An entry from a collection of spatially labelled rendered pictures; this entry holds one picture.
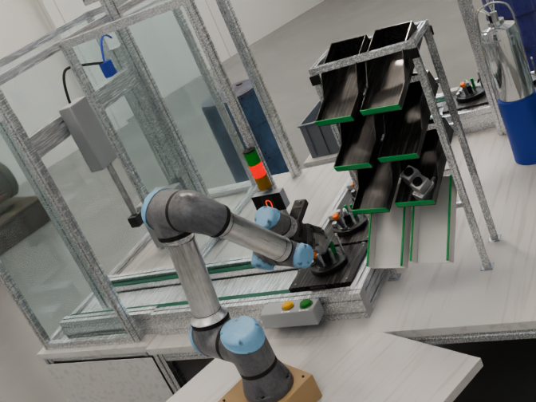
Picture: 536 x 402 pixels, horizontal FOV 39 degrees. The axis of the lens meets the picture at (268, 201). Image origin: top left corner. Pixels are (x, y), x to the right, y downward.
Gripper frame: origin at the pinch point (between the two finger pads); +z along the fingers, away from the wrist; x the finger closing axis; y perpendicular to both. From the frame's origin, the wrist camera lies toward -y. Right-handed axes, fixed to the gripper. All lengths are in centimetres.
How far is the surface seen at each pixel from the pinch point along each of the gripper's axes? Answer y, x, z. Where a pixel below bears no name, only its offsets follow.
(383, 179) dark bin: -12.5, 29.2, -9.4
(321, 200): -38, -36, 67
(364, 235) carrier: -3.8, 8.1, 19.9
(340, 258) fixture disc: 7.3, 5.1, 6.9
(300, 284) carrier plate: 16.1, -7.9, 1.2
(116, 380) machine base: 45, -102, 12
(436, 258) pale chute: 13.0, 42.3, -0.2
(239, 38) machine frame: -113, -61, 34
